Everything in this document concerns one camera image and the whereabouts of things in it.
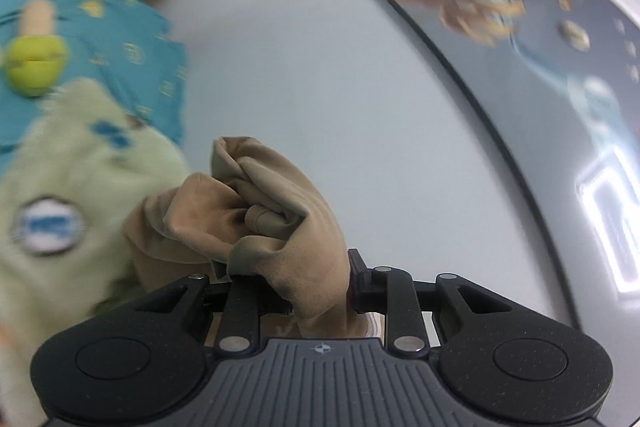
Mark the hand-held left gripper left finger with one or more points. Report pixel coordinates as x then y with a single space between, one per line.
242 302

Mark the green printed fleece blanket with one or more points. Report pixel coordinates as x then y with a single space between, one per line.
75 167

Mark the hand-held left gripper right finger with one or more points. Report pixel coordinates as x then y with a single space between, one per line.
362 292

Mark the teal printed bed sheet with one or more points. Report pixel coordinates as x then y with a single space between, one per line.
125 32

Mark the tan printed garment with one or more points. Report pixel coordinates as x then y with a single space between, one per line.
280 227

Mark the green and beige plush toy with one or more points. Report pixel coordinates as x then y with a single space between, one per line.
32 62

